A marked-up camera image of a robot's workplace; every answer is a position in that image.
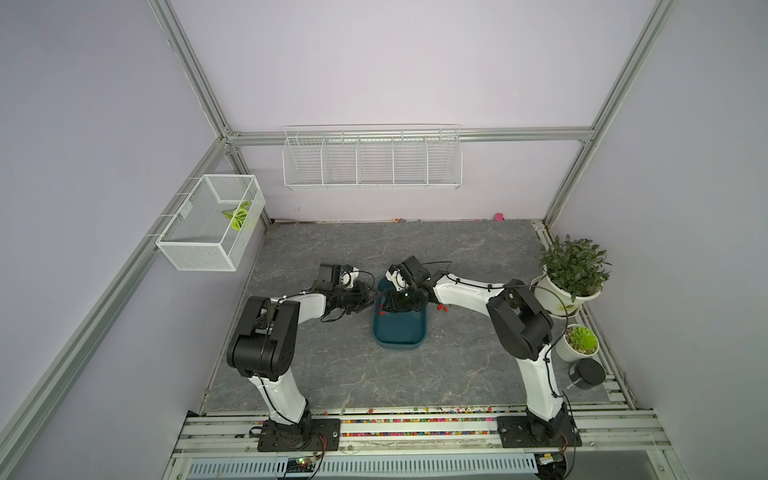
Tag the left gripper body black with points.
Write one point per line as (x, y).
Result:
(350, 299)

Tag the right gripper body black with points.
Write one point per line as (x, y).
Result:
(403, 298)

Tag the teal plastic storage box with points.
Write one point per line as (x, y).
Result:
(397, 331)

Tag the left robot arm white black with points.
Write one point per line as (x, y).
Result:
(262, 346)

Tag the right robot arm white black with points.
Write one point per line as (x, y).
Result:
(522, 325)

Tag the green leaf toy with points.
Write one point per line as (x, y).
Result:
(238, 217)

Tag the large potted green plant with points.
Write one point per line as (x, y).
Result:
(574, 272)

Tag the small potted succulent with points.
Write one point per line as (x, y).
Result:
(577, 343)

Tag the black cylinder weight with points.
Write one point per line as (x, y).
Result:
(587, 374)

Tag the white ventilation grille strip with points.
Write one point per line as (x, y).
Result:
(358, 466)

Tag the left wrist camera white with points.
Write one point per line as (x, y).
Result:
(335, 276)

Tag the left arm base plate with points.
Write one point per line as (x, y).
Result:
(316, 435)

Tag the long white wire wall basket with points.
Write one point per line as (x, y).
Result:
(372, 156)

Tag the white wire cube basket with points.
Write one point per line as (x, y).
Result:
(198, 237)

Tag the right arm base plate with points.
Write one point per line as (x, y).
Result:
(532, 432)

